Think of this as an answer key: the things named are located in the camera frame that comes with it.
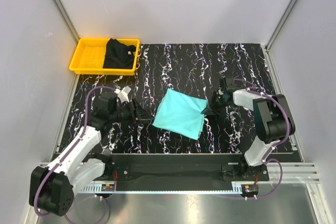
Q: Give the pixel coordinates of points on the yellow plastic bin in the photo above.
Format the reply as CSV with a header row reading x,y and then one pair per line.
x,y
89,56

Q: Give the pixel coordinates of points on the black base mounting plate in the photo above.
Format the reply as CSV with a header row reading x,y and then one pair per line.
x,y
152,187

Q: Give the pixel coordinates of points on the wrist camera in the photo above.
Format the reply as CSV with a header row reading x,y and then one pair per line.
x,y
219,93
122,95

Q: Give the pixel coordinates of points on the left small circuit board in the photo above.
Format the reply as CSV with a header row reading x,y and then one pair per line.
x,y
108,187

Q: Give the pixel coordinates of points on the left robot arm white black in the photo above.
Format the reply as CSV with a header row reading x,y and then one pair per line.
x,y
53,188

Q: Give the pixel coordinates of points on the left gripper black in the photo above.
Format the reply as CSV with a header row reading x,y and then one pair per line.
x,y
143,115

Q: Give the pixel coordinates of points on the teal t shirt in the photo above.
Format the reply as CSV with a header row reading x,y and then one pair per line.
x,y
181,114

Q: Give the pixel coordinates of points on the small circuit board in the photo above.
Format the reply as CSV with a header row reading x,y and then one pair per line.
x,y
250,190
108,187

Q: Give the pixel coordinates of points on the black marble pattern mat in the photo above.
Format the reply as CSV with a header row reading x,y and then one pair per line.
x,y
192,69

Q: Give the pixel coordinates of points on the black t shirt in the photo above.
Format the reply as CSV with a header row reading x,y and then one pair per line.
x,y
118,55

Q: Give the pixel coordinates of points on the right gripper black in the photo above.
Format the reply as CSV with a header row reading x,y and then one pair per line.
x,y
211,106

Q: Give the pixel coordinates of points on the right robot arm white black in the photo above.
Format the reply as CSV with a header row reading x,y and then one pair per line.
x,y
273,126

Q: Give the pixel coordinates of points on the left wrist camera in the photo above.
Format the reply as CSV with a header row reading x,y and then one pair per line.
x,y
122,95

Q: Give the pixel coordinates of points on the right small circuit board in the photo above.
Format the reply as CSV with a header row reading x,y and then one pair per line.
x,y
250,190

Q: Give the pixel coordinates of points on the aluminium frame rail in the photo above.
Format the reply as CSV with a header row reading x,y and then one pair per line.
x,y
302,172

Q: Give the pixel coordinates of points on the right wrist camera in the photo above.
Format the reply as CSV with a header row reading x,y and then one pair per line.
x,y
219,93

